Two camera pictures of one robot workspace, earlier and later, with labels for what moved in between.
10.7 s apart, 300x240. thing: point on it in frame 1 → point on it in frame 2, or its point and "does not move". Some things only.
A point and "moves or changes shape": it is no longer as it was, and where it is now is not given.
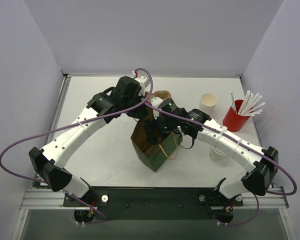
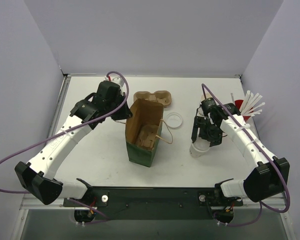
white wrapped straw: x=263 y=104 does not move
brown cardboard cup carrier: x=163 y=94 does not move
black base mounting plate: x=154 y=203 does not move
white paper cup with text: x=216 y=154 → x=197 y=153
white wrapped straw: x=250 y=103 does not move
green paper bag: x=155 y=156 moves or changes shape
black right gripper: x=153 y=128 → x=203 y=130
